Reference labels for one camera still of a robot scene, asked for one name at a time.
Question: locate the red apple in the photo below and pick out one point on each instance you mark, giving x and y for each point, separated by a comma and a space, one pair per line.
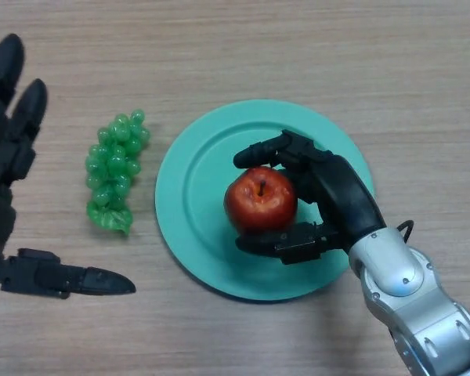
260, 199

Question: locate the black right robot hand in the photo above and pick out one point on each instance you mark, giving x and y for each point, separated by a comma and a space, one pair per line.
337, 196

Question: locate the green round plate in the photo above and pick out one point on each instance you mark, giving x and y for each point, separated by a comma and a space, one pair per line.
203, 203

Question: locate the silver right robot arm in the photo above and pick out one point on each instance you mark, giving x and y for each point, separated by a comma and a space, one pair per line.
415, 297

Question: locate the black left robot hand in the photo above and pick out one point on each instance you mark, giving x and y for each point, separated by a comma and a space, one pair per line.
0, 164

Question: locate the green grape bunch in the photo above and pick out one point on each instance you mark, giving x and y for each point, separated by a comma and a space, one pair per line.
113, 172

